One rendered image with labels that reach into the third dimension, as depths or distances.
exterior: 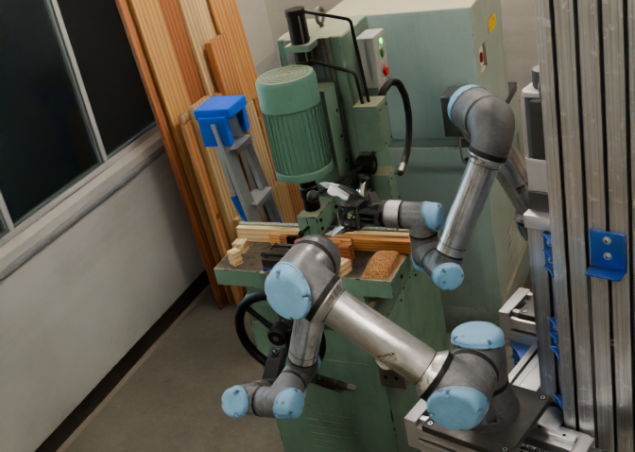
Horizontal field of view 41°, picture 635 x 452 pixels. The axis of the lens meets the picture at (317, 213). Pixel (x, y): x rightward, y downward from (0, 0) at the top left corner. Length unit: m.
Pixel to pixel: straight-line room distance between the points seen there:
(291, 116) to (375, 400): 0.94
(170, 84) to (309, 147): 1.55
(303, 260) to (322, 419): 1.14
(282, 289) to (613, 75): 0.78
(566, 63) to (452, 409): 0.73
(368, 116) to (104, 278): 1.63
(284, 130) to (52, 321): 1.52
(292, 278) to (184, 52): 2.42
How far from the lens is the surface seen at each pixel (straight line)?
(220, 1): 4.30
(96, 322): 3.75
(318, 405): 2.82
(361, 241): 2.56
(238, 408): 2.10
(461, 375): 1.79
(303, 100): 2.37
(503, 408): 1.98
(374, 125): 2.57
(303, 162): 2.43
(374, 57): 2.60
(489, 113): 2.06
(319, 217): 2.55
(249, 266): 2.63
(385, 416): 2.74
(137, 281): 3.94
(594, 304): 1.89
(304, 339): 2.06
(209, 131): 3.32
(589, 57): 1.64
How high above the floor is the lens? 2.15
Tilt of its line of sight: 26 degrees down
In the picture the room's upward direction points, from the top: 12 degrees counter-clockwise
